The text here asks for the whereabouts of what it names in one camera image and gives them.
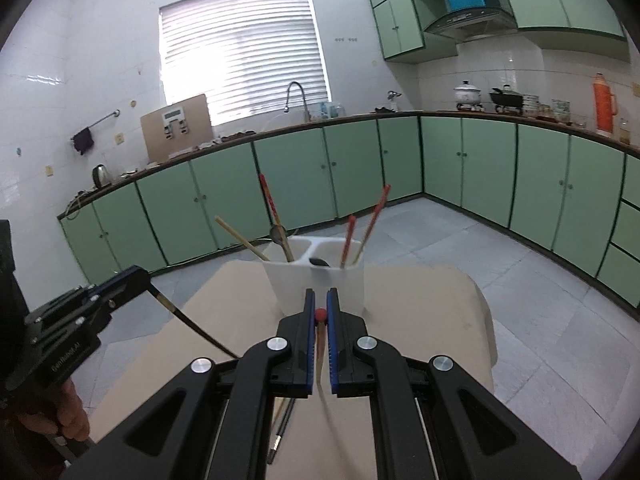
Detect kettle power cable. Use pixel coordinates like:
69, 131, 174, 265
62, 189, 97, 219

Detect orange thermos flask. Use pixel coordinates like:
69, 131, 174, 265
593, 73, 620, 136

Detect white window blind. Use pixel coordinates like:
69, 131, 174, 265
158, 0, 332, 129

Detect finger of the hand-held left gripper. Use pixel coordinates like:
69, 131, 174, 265
30, 287, 150, 349
25, 267, 151, 327

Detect plain wooden chopstick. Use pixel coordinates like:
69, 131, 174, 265
214, 215, 272, 262

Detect steel electric kettle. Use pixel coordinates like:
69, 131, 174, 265
90, 163, 114, 190

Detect metal range hood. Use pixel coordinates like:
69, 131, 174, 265
422, 7, 519, 44

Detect green lower kitchen cabinets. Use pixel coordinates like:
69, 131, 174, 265
57, 111, 640, 311

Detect red patterned wooden chopstick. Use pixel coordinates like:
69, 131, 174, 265
257, 173, 296, 263

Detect dark hanging towel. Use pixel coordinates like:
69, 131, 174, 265
71, 127, 95, 156

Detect white lidded pot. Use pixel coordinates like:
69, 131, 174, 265
453, 79, 482, 110

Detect metal kitchen faucet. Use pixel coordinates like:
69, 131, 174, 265
284, 81, 311, 124

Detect metal spoon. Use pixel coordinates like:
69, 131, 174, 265
269, 224, 296, 264

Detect person's left hand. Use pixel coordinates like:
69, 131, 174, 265
19, 377, 91, 444

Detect white plastic utensil holder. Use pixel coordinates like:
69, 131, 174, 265
261, 235, 367, 315

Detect brown cardboard box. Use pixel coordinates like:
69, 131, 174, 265
139, 93, 215, 161

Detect green upper kitchen cabinets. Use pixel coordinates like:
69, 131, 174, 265
364, 0, 632, 64

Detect green kitchen cabinets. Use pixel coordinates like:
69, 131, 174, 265
57, 111, 640, 311
364, 0, 632, 64

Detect metal towel bar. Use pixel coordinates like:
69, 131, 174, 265
75, 108, 122, 141

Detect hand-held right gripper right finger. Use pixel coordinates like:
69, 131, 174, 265
325, 287, 584, 480

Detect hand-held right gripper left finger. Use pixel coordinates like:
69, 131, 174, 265
65, 288, 318, 480

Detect red floral wooden chopstick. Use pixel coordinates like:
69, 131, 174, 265
340, 214, 357, 268
313, 308, 335, 398

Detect black wok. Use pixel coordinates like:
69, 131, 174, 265
488, 85, 525, 114

